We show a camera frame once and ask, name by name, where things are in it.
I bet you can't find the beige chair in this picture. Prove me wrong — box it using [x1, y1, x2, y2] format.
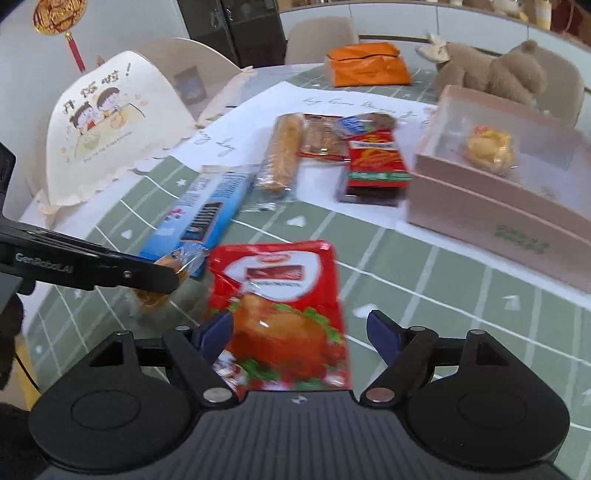
[134, 37, 243, 118]
[531, 45, 586, 127]
[285, 17, 360, 66]

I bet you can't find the cartoon print food cover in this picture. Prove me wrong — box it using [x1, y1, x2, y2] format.
[39, 50, 257, 217]

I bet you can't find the small blue snack packet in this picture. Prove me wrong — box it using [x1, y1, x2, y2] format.
[337, 113, 399, 139]

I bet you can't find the white printed paper mat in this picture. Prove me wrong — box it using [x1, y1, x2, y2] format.
[134, 80, 441, 232]

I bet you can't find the long waffle stick packet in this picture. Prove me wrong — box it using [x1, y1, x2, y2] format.
[240, 113, 306, 214]

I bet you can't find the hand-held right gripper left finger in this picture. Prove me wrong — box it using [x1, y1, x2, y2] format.
[89, 310, 241, 408]

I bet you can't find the brown plush bear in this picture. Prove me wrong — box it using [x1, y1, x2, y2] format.
[416, 33, 549, 109]

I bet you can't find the yellow wrapped pastry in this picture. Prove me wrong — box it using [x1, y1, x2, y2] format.
[465, 124, 515, 175]

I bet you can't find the red snack stick packet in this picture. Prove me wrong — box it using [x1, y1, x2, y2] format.
[346, 131, 411, 189]

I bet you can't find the red hanging ornament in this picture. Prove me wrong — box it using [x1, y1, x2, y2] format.
[32, 0, 89, 73]

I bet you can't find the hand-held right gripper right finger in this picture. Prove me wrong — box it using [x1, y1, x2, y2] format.
[359, 310, 505, 408]

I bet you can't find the dark snack packet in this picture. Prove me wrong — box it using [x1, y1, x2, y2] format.
[336, 168, 408, 207]

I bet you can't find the orange plastic bag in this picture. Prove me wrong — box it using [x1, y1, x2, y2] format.
[325, 41, 411, 88]

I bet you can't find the brown biscuit clear packet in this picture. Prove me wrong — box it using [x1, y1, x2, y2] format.
[298, 114, 352, 161]

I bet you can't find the dark glass cabinet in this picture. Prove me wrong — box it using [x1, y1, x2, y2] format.
[178, 0, 288, 69]

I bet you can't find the pink cardboard box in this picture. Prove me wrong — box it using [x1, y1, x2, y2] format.
[405, 84, 591, 294]

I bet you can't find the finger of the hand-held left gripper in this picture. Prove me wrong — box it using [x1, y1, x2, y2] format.
[99, 249, 182, 294]

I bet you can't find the red chicken snack packet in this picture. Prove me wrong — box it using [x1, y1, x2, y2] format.
[205, 240, 354, 393]

